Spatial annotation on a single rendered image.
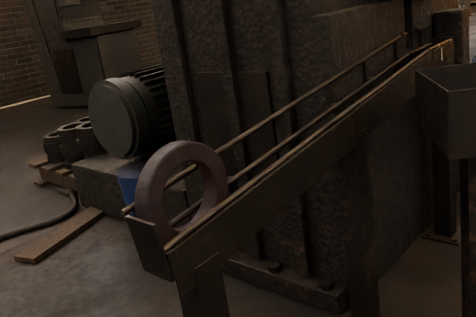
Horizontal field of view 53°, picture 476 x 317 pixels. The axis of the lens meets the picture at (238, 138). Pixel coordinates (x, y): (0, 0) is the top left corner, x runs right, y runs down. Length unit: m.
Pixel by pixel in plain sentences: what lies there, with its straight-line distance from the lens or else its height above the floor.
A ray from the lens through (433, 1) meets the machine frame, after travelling 1.91.
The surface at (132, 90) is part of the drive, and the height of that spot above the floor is 0.62.
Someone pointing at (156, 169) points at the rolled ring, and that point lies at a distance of 0.76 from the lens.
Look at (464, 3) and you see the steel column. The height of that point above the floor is 0.24.
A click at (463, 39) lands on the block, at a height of 0.70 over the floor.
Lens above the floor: 0.94
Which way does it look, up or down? 16 degrees down
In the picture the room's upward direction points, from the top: 9 degrees counter-clockwise
